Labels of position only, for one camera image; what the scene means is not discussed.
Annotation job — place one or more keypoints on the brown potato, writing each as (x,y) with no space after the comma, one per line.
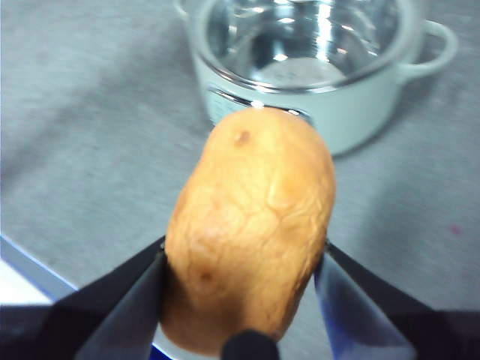
(251,225)

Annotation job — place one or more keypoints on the pale green electric pot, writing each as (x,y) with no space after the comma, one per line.
(356,108)

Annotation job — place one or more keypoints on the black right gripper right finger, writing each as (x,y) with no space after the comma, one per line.
(393,326)

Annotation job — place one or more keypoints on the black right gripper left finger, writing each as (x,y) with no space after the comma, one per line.
(93,322)

